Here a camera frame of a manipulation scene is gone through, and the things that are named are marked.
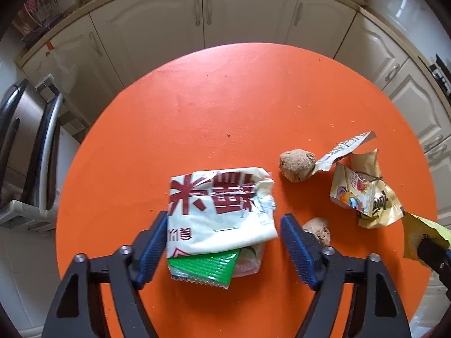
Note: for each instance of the stainless steel appliance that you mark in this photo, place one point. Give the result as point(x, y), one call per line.
point(28, 130)

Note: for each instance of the white torn wrapper strip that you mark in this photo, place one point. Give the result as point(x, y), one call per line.
point(338, 153)

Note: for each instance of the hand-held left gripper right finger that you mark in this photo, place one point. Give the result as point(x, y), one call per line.
point(299, 250)

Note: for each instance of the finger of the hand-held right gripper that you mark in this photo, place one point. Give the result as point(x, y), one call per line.
point(435, 257)

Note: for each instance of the white bag red print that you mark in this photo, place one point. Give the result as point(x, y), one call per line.
point(218, 225)

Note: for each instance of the gold printed snack wrapper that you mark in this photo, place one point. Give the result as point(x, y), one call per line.
point(366, 197)

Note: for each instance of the green ridged wrapper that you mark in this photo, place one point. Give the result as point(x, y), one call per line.
point(204, 266)

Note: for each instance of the clear plastic wrapper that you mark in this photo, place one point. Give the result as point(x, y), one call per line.
point(252, 260)

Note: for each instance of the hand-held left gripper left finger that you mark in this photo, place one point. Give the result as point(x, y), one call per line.
point(153, 250)

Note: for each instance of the brown round pastry ball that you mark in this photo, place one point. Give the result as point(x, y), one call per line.
point(297, 165)

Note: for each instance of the black glass gas stove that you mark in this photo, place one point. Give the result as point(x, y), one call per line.
point(442, 74)

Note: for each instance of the yellow snack wrapper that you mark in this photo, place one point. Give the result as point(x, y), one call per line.
point(415, 236)

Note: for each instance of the orange round table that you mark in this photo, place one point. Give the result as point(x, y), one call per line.
point(229, 95)

